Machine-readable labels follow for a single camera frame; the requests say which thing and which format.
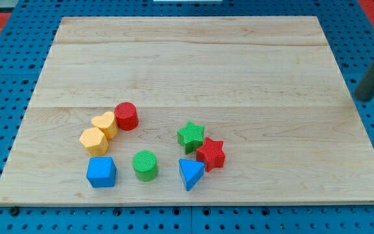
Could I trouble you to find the blue triangle block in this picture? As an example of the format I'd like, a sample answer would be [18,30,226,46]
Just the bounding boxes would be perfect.
[179,159,205,191]

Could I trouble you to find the red star block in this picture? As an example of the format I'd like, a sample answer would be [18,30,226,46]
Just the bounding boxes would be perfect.
[196,137,226,172]

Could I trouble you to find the wooden board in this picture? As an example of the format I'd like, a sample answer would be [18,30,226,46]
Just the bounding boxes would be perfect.
[0,16,374,207]

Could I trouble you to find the green star block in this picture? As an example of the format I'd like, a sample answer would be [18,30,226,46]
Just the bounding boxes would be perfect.
[177,120,205,154]

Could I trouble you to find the green cylinder block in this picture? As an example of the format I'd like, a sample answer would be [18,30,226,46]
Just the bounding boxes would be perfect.
[132,149,158,182]

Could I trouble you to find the red cylinder block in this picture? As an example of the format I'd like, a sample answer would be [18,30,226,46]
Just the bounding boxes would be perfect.
[114,102,139,131]

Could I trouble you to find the yellow heart block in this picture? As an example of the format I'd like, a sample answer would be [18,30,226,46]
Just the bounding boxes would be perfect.
[91,111,118,139]

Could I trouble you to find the yellow hexagon block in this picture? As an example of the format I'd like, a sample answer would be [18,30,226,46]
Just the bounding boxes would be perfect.
[79,127,109,157]

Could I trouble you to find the blue cube block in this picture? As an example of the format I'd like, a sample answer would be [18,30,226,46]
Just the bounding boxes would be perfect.
[86,157,117,188]

